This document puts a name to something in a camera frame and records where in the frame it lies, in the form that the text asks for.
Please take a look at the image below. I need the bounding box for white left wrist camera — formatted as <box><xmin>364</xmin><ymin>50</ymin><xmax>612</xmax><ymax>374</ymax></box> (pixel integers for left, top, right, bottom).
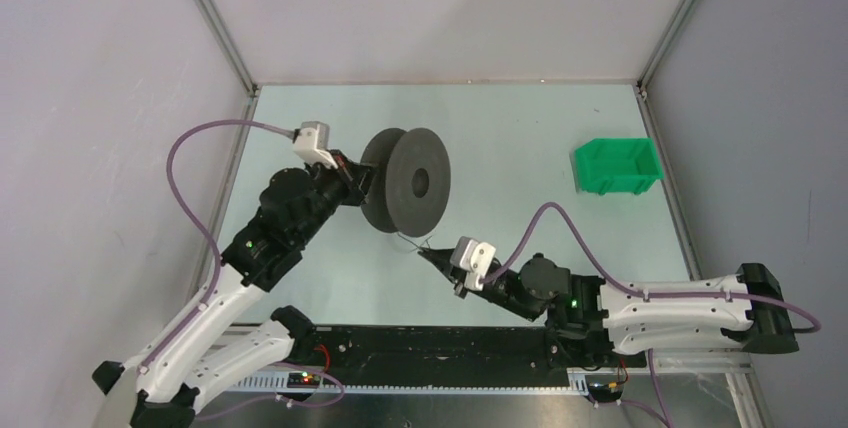
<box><xmin>293</xmin><ymin>121</ymin><xmax>338</xmax><ymax>169</ymax></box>

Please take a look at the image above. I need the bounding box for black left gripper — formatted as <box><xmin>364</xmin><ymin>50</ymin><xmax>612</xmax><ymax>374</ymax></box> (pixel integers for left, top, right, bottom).
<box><xmin>294</xmin><ymin>149</ymin><xmax>380</xmax><ymax>246</ymax></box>

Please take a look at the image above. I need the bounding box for aluminium corner frame post right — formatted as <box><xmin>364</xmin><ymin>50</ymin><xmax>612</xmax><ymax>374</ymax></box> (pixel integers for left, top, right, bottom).
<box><xmin>636</xmin><ymin>0</ymin><xmax>701</xmax><ymax>92</ymax></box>

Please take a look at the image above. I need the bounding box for grey slotted cable duct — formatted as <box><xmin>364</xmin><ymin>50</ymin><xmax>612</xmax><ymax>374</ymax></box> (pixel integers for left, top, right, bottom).
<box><xmin>226</xmin><ymin>370</ymin><xmax>589</xmax><ymax>396</ymax></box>

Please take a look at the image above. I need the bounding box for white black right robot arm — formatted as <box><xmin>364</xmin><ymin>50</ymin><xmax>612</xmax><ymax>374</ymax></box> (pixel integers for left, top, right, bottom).
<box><xmin>417</xmin><ymin>248</ymin><xmax>799</xmax><ymax>368</ymax></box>

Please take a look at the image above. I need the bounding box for aluminium corner frame post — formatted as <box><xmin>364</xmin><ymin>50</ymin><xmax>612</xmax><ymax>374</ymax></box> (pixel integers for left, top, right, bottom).
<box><xmin>636</xmin><ymin>0</ymin><xmax>701</xmax><ymax>92</ymax></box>
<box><xmin>194</xmin><ymin>0</ymin><xmax>258</xmax><ymax>98</ymax></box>

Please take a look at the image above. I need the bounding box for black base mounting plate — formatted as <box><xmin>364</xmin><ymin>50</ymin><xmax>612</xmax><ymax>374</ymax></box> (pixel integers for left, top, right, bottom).
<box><xmin>284</xmin><ymin>325</ymin><xmax>647</xmax><ymax>386</ymax></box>

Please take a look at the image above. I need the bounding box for aluminium corner frame post left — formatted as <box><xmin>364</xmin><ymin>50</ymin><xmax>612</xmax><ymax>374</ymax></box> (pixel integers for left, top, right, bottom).
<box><xmin>194</xmin><ymin>0</ymin><xmax>258</xmax><ymax>98</ymax></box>

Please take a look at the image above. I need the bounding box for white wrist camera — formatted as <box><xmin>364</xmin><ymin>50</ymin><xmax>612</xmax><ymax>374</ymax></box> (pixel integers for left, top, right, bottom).
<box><xmin>450</xmin><ymin>236</ymin><xmax>496</xmax><ymax>291</ymax></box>
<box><xmin>293</xmin><ymin>121</ymin><xmax>338</xmax><ymax>169</ymax></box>

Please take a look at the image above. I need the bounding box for green plastic bin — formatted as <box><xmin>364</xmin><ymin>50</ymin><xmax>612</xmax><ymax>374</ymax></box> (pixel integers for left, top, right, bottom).
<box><xmin>574</xmin><ymin>138</ymin><xmax>665</xmax><ymax>196</ymax></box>

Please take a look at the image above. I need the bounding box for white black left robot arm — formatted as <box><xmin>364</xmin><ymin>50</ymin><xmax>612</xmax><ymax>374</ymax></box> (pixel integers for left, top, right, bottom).
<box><xmin>92</xmin><ymin>150</ymin><xmax>378</xmax><ymax>427</ymax></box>

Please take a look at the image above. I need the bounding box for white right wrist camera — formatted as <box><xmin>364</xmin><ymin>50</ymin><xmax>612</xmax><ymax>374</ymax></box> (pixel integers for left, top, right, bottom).
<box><xmin>450</xmin><ymin>236</ymin><xmax>496</xmax><ymax>291</ymax></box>

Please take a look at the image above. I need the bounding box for dark grey cable spool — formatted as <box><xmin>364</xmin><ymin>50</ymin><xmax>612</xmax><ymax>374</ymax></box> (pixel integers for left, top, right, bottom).
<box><xmin>360</xmin><ymin>128</ymin><xmax>451</xmax><ymax>237</ymax></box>

